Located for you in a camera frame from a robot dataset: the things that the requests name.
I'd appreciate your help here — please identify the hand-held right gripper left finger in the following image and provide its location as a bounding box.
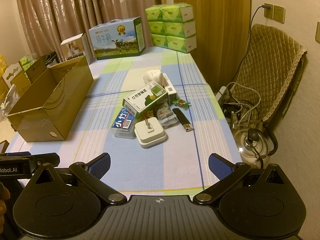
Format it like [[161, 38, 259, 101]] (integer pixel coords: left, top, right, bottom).
[[31, 152, 128, 205]]

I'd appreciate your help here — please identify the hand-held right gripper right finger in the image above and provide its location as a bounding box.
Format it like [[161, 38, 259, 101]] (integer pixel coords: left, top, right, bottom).
[[193, 153, 288, 205]]

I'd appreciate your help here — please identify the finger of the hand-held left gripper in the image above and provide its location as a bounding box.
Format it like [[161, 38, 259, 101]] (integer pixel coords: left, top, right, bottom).
[[31, 153, 60, 173]]

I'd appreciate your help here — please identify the clear box with blue label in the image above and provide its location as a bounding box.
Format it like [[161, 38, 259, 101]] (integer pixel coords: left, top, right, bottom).
[[111, 107, 137, 139]]

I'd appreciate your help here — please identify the white charger adapter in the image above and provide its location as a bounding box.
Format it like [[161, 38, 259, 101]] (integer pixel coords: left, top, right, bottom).
[[134, 119, 167, 149]]

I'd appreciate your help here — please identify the black lighter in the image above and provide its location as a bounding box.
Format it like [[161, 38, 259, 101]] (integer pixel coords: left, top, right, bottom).
[[173, 108, 194, 132]]

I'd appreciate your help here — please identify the red snack packet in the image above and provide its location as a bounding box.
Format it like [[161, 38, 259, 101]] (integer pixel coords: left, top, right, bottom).
[[140, 110, 156, 120]]

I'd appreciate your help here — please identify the green candy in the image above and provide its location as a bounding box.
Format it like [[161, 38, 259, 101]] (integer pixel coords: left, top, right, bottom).
[[172, 99, 192, 108]]

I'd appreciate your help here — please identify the clear snack packet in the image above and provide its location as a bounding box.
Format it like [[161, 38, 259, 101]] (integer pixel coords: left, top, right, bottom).
[[154, 102, 177, 126]]

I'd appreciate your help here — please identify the green and white medicine box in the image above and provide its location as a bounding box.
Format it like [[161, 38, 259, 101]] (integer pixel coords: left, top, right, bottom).
[[122, 80, 168, 119]]

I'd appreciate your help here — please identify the white cloth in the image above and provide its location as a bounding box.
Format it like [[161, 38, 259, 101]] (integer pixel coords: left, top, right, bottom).
[[143, 69, 167, 87]]

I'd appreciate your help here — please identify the person's left hand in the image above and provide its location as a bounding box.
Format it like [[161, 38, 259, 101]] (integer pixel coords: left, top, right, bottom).
[[0, 183, 11, 228]]

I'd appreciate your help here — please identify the steel kettle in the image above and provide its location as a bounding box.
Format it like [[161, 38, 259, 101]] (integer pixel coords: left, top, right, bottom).
[[234, 127, 278, 169]]

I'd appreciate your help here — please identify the crinkled silver plastic bag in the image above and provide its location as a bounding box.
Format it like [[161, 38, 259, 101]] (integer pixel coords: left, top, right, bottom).
[[0, 85, 18, 120]]

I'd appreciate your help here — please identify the white power strip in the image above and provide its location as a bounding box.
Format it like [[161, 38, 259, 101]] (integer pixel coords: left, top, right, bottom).
[[217, 86, 228, 106]]

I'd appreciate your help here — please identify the yellow plastic bag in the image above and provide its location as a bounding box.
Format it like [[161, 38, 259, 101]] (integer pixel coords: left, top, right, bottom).
[[0, 54, 6, 98]]

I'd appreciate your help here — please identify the green tissue packs bundle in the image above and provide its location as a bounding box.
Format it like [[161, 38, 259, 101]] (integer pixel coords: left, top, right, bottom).
[[19, 55, 38, 73]]

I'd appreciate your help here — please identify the black and white bag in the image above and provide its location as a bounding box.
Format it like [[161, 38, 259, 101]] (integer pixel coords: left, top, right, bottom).
[[42, 51, 60, 68]]

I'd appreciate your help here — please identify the small white photo box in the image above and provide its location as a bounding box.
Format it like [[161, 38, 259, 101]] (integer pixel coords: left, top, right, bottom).
[[60, 33, 90, 62]]

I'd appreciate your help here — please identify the quilted olive chair cover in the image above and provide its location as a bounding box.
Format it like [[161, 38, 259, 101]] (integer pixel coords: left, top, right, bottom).
[[231, 24, 308, 125]]

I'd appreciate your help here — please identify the blue milk carton box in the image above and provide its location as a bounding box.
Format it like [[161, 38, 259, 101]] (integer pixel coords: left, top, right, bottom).
[[88, 17, 146, 60]]

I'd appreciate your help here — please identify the wooden wardrobe panel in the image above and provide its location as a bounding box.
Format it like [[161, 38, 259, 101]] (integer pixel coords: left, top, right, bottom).
[[172, 0, 252, 90]]

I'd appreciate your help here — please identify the stack of green tissue packs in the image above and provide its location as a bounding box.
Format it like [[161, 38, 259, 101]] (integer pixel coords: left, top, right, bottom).
[[145, 4, 197, 54]]

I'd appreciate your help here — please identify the brown curtain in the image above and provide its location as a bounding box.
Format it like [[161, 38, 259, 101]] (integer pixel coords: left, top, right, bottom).
[[15, 0, 163, 60]]

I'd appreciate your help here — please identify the white cable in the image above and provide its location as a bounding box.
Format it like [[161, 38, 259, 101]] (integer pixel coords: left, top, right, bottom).
[[225, 81, 261, 127]]

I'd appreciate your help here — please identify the grey charger cable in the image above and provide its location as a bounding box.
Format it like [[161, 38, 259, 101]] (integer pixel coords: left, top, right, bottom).
[[239, 5, 263, 82]]

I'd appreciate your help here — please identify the beige wall socket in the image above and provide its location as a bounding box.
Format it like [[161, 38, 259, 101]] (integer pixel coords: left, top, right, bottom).
[[264, 3, 275, 20], [274, 5, 286, 24]]

